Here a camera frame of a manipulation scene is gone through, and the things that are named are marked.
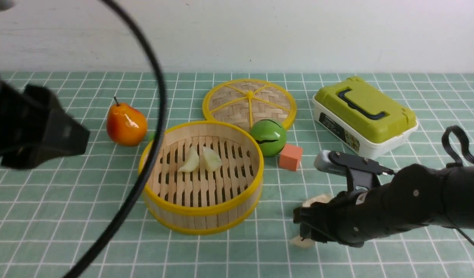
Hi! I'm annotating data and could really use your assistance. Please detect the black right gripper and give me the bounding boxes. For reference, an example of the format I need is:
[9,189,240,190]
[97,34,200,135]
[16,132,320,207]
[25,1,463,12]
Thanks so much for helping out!
[293,185,387,247]

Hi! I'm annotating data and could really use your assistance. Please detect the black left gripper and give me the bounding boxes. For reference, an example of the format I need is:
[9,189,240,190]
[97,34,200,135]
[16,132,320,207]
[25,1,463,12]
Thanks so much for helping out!
[0,79,90,170]

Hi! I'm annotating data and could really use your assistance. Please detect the dumpling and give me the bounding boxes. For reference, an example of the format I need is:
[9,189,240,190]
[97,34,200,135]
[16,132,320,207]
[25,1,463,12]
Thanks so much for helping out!
[290,236,316,248]
[302,193,333,207]
[178,146,200,173]
[202,146,223,172]

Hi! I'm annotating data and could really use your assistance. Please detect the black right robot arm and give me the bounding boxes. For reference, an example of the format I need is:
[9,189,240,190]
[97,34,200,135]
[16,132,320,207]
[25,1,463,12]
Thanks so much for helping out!
[293,164,474,247]

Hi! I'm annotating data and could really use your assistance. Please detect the yellow-rimmed bamboo steamer tray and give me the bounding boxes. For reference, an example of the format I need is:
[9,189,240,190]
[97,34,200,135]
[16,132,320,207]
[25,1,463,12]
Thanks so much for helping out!
[143,121,264,235]

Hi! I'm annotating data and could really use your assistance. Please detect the woven bamboo steamer lid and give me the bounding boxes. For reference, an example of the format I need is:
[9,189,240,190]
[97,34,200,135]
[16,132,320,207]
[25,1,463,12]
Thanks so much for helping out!
[202,79,297,131]

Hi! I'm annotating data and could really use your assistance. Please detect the salmon pink cube block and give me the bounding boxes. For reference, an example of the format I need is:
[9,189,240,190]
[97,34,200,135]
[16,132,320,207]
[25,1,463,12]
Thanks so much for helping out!
[279,144,303,172]

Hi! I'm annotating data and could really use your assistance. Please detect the green toy apple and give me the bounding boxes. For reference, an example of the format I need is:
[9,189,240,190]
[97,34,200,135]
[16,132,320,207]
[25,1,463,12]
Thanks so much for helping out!
[249,119,287,157]

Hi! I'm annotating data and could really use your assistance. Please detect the green checkered tablecloth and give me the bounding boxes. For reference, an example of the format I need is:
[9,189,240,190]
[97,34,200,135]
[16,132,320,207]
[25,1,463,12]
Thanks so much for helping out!
[0,72,474,278]

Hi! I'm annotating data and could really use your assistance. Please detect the orange-red toy pear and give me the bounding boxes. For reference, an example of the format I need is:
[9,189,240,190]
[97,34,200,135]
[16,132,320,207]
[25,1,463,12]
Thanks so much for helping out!
[106,96,148,146]

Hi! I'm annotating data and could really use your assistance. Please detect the green-lidded white plastic box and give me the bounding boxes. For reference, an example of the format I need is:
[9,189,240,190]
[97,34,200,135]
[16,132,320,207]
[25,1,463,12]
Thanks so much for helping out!
[312,76,419,159]

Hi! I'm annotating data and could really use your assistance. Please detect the green cube block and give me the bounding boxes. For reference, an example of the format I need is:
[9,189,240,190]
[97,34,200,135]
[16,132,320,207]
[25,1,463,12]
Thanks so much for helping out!
[148,132,156,141]

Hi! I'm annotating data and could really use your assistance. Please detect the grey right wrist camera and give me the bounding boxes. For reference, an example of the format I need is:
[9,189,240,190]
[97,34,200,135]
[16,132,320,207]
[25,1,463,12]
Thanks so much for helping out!
[313,150,396,193]

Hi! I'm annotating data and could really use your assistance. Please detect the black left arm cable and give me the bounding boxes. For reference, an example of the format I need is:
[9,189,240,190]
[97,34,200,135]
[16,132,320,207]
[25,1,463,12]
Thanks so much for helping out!
[63,0,168,278]

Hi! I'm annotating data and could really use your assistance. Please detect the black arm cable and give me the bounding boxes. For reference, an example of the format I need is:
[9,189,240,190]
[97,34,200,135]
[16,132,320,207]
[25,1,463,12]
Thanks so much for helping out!
[442,125,474,168]
[63,0,168,278]

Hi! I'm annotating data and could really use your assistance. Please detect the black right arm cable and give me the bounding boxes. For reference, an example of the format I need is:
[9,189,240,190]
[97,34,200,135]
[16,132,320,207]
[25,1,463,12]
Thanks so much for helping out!
[442,125,474,168]

